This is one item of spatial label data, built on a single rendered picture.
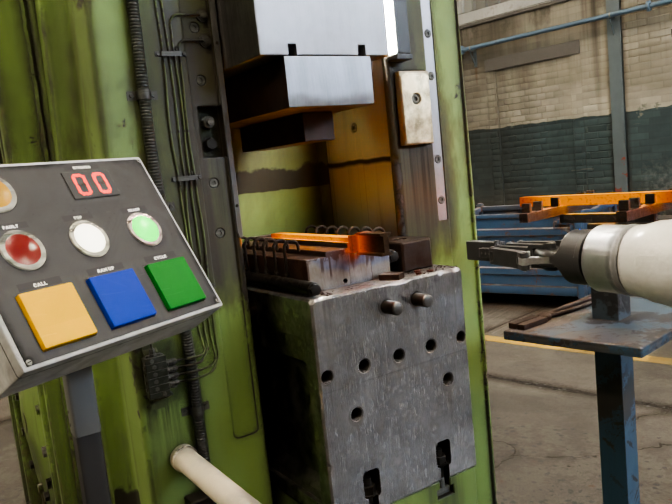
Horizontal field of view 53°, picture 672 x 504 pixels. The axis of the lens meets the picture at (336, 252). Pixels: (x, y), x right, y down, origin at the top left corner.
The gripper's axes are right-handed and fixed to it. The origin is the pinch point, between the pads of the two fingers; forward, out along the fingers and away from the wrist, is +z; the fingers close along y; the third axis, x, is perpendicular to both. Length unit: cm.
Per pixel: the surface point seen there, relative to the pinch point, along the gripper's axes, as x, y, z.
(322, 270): -4.1, -9.0, 35.1
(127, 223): 10, -49, 23
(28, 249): 9, -64, 15
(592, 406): -100, 165, 106
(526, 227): -41, 297, 252
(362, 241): 0.4, -0.6, 32.5
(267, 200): 9, 6, 83
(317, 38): 40, -5, 35
